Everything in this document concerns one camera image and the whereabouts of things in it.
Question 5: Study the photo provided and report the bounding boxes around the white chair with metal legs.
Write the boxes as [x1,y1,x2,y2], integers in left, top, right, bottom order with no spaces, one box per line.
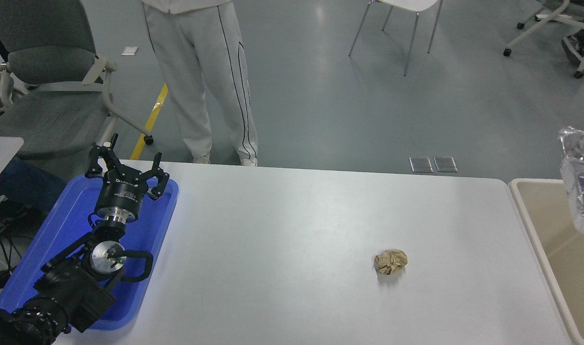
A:
[348,0,443,76]

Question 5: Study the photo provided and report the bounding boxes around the standing person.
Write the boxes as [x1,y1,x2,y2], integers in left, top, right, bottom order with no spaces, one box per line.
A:
[142,0,259,167]

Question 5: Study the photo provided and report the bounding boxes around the black cable loops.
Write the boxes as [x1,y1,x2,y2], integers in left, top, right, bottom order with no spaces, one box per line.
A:
[0,219,34,270]

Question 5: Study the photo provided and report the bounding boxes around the seated person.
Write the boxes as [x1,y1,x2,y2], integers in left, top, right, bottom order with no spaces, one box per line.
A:
[0,124,68,230]

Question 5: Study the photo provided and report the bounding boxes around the person's black shoe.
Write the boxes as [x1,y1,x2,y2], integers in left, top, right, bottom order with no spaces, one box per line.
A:
[561,28,584,69]

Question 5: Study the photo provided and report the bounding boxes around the large pale bin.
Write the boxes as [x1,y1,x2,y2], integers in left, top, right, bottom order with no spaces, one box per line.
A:
[509,179,584,345]

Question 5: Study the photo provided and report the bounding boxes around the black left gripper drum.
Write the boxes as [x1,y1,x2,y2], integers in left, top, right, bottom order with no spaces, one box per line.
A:
[95,172,151,215]

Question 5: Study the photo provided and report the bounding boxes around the silver foil tray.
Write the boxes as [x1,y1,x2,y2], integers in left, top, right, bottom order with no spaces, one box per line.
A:
[559,126,584,239]

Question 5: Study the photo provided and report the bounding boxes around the white-framed wheeled chair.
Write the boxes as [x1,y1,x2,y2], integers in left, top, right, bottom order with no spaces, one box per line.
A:
[503,0,584,78]

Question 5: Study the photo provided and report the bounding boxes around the blue plastic tray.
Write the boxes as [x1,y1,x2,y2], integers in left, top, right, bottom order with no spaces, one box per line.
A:
[0,173,180,332]

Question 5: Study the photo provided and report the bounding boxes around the crumpled tan paper ball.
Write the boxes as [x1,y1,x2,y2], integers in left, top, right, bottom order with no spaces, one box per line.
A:
[374,249,409,276]

